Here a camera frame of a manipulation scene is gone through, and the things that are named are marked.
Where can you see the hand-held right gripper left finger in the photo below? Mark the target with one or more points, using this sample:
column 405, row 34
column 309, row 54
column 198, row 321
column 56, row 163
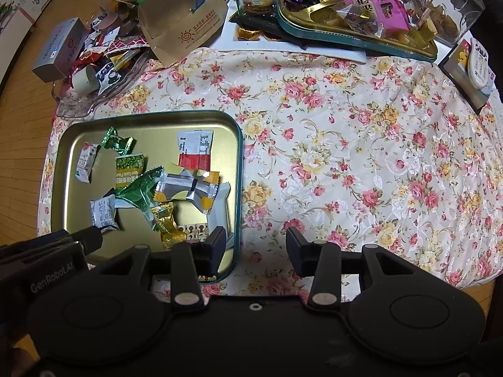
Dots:
column 219, row 247

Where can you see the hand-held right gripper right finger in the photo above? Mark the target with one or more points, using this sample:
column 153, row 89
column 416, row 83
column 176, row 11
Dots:
column 294, row 249

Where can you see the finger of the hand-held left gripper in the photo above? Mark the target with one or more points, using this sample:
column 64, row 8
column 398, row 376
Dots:
column 89, row 237

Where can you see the grey black snack packet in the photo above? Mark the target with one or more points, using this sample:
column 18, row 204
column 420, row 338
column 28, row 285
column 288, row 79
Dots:
column 103, row 214

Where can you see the brown patterned snack packet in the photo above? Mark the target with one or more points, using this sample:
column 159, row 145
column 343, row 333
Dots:
column 192, row 232

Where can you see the silver orange snack packet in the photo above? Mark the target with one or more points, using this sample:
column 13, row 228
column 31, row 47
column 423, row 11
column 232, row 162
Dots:
column 206, row 198

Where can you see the gold foil candy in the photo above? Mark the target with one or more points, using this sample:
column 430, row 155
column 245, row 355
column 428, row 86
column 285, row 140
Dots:
column 169, row 227

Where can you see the green white foil packet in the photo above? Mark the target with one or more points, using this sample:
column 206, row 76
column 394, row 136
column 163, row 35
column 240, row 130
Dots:
column 137, row 196

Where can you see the silver yellow snack packet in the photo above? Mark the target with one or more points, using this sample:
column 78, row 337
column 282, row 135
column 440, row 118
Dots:
column 177, row 188

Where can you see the green pea snack packet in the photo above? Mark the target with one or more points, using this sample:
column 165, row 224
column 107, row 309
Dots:
column 129, row 169
column 86, row 163

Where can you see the green foil candy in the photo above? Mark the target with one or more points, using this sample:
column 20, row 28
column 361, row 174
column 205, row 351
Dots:
column 118, row 141

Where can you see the red white snack packet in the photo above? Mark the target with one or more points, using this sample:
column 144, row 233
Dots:
column 194, row 149

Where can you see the gold metal tray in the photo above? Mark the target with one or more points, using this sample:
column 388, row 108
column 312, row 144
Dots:
column 157, row 125

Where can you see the floral tablecloth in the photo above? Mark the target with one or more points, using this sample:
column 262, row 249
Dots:
column 334, row 145

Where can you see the clear glass dish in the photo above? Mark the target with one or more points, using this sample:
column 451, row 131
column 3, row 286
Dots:
column 78, row 106

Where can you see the white paper cup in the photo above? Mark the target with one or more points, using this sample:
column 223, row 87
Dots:
column 84, row 78

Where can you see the silver box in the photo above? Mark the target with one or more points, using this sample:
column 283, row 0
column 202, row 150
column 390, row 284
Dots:
column 55, row 53

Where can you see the pile of snack packets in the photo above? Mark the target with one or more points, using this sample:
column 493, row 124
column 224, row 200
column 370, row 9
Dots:
column 114, row 51

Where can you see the gold foil chocolate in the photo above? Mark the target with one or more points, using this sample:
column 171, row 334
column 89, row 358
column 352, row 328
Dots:
column 247, row 34

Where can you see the brown paper bag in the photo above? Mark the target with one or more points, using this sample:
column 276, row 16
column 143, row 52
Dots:
column 180, row 27

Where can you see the black wrapper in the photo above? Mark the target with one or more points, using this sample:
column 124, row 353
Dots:
column 267, row 23

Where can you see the teal candy tin gold insert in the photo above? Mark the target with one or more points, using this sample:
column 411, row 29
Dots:
column 281, row 15

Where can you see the grey cardboard package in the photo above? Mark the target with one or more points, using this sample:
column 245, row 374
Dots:
column 459, row 78

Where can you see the pink snack packet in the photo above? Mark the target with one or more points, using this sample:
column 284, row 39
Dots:
column 389, row 11

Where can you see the white round container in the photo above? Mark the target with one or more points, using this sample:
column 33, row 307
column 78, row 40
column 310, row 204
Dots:
column 481, row 66

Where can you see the clear plastic jar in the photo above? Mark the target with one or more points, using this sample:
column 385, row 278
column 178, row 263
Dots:
column 452, row 0

